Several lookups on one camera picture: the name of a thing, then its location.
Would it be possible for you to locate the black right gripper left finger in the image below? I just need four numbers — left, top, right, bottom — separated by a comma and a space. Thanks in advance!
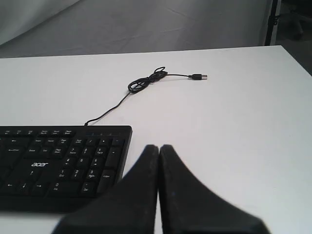
59, 145, 158, 234

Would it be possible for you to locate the black USB cable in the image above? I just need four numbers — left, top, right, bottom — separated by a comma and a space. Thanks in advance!
84, 66, 208, 127

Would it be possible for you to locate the black acer keyboard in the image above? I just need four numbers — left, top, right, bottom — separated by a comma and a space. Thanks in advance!
0, 126, 132, 213

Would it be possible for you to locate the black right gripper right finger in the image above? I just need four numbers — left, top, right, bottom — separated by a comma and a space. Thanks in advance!
159, 145, 270, 234

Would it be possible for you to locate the white backdrop cloth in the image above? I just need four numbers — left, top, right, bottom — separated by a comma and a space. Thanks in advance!
0, 0, 272, 58

